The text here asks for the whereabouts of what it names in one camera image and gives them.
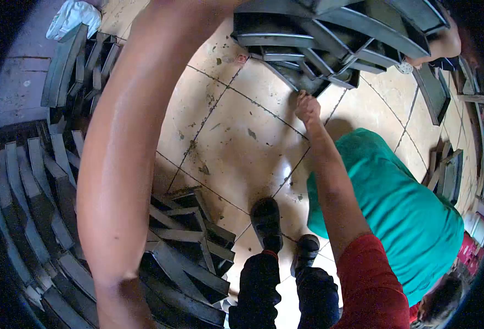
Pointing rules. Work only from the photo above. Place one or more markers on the big pile of metal frames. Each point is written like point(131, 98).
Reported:
point(40, 214)

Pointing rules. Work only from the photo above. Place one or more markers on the flat dark metal panel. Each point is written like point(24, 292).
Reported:
point(433, 92)

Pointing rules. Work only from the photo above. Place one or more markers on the person's body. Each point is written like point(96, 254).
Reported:
point(369, 288)

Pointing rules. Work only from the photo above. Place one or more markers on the large dark metal frame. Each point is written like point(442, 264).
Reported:
point(332, 37)

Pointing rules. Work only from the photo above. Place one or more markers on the small stack of metal frames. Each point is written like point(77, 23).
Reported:
point(73, 70)

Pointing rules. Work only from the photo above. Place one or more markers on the red box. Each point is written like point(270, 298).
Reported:
point(469, 253)

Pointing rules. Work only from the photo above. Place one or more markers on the person's legs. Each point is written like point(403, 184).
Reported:
point(262, 283)

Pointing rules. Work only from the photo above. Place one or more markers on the leaning dark metal frame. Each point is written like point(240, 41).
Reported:
point(447, 172)

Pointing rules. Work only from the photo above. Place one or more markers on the small pink paper scrap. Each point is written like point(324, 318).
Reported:
point(242, 59)

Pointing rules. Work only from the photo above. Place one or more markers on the person's right fingers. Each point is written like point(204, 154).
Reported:
point(302, 98)

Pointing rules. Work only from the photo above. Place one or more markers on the small white round disc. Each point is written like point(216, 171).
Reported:
point(405, 68)

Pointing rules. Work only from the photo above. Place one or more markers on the person's right hand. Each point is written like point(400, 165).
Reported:
point(308, 110)

